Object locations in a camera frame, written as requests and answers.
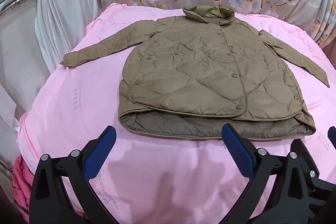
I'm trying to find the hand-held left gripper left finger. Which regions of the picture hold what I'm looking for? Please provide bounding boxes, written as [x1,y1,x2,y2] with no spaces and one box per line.
[29,125,124,224]

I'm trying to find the dark pink cloth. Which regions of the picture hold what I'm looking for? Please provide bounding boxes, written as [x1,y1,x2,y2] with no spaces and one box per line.
[12,154,87,224]

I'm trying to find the pink bed sheet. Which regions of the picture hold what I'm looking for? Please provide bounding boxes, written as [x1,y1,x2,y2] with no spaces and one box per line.
[16,2,336,224]

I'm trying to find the white satin curtain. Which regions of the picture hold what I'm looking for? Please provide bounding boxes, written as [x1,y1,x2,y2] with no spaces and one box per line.
[0,0,105,169]

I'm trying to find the olive quilted jacket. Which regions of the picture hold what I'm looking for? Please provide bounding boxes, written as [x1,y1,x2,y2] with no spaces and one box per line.
[60,5,330,141]

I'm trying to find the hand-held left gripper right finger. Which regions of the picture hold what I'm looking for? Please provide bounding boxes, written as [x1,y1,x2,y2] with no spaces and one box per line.
[221,123,313,224]

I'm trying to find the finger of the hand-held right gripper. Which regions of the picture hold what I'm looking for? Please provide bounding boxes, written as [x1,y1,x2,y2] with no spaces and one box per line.
[290,126,336,189]

